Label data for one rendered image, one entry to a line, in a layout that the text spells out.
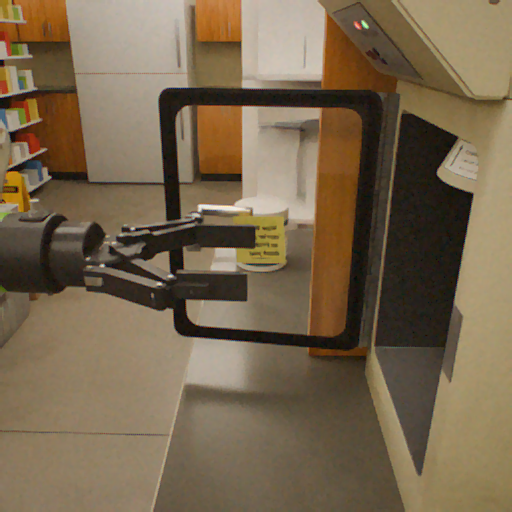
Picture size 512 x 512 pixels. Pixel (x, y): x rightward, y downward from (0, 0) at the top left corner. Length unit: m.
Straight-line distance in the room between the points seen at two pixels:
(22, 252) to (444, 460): 0.47
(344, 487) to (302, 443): 0.09
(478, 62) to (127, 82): 5.13
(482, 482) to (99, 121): 5.27
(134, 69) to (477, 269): 5.10
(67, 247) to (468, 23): 0.42
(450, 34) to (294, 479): 0.53
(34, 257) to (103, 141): 5.06
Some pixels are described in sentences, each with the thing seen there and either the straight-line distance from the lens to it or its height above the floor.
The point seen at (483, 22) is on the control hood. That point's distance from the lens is 0.39.
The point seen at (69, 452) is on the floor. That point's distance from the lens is 2.16.
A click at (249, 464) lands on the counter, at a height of 0.94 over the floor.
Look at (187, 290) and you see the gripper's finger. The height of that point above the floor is 1.23.
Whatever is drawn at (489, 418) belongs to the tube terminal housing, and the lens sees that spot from 0.53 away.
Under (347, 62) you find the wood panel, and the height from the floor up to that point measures 1.42.
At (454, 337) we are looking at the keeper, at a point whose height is 1.21.
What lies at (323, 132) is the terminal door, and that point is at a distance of 0.70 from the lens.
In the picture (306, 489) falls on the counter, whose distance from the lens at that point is 0.68.
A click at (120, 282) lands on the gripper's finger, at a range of 0.50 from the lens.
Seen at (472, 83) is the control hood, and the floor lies 1.42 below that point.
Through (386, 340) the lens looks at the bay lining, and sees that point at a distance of 0.80.
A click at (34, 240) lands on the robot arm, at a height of 1.25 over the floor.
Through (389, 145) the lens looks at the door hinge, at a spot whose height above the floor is 1.32.
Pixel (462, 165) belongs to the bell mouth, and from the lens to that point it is 0.53.
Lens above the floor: 1.45
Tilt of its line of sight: 23 degrees down
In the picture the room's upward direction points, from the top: straight up
